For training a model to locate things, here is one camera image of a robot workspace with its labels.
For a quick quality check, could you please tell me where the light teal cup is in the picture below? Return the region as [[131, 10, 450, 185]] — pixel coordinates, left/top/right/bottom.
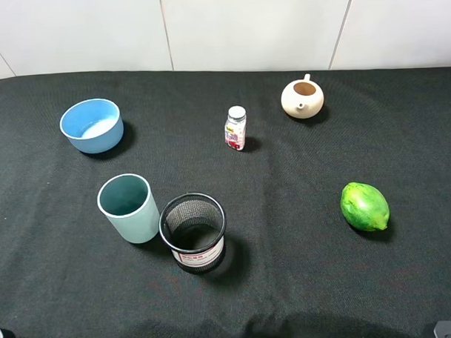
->
[[97, 173, 160, 244]]

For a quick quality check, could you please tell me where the small white-capped bottle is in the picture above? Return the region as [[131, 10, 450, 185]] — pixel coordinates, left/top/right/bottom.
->
[[224, 105, 247, 150]]

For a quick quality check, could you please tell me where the black mesh pen holder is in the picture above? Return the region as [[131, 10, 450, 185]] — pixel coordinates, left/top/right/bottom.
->
[[158, 192, 227, 274]]

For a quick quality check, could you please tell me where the cream ceramic teapot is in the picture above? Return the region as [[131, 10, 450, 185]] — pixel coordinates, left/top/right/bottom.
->
[[281, 73, 324, 119]]

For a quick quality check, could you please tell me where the blue bowl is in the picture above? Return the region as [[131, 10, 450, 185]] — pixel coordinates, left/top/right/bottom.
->
[[59, 99, 124, 154]]

